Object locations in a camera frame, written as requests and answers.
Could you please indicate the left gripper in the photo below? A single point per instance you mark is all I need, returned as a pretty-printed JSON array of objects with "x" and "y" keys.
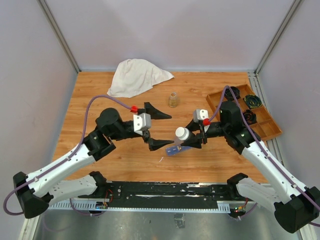
[{"x": 154, "y": 144}]

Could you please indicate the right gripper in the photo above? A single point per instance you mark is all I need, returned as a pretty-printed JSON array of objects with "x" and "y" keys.
[{"x": 196, "y": 140}]

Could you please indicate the white cap pill bottle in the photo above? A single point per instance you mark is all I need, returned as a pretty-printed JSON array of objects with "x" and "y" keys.
[{"x": 183, "y": 134}]

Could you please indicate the blue weekly pill organizer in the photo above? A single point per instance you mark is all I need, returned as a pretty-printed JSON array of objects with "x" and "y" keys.
[{"x": 171, "y": 151}]

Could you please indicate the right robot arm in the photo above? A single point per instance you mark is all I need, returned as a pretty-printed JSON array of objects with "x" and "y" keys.
[{"x": 293, "y": 204}]

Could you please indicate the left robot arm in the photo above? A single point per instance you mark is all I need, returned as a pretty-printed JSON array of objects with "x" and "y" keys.
[{"x": 39, "y": 190}]

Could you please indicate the clear glass pill bottle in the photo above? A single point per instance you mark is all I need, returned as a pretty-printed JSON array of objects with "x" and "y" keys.
[{"x": 173, "y": 100}]

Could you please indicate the black cup far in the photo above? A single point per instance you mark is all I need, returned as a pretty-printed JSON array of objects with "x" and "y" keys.
[{"x": 232, "y": 92}]

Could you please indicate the white cloth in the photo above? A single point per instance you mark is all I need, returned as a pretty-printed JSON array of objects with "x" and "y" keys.
[{"x": 136, "y": 76}]

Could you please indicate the green black cup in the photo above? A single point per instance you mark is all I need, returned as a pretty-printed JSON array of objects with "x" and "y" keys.
[{"x": 252, "y": 101}]

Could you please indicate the wooden compartment tray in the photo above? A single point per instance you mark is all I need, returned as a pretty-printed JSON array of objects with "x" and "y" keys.
[{"x": 255, "y": 113}]

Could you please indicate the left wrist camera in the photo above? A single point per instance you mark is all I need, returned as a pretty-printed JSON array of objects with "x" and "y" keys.
[{"x": 141, "y": 122}]

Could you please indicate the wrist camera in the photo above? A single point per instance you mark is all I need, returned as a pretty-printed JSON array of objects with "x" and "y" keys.
[
  {"x": 141, "y": 122},
  {"x": 201, "y": 117}
]

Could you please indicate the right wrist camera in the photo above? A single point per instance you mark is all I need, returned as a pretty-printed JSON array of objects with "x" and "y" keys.
[{"x": 201, "y": 117}]

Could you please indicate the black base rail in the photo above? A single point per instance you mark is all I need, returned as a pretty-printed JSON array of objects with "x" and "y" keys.
[{"x": 170, "y": 197}]

